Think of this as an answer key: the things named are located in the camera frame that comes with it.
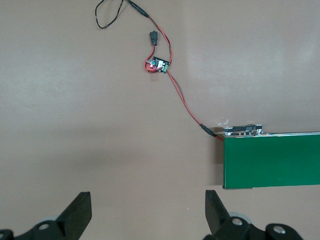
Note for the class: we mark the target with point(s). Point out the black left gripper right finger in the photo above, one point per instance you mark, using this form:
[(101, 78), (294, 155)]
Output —
[(216, 215)]

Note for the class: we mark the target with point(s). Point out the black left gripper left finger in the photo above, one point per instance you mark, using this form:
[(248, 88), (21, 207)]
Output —
[(73, 215)]

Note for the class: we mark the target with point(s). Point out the green conveyor belt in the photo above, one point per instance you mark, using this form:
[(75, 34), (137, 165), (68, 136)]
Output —
[(270, 162)]

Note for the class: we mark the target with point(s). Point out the small controller circuit board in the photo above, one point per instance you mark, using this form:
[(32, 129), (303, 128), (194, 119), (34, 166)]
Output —
[(158, 65)]

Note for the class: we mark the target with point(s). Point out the black inline connector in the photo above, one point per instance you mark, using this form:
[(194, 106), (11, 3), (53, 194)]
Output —
[(154, 38)]

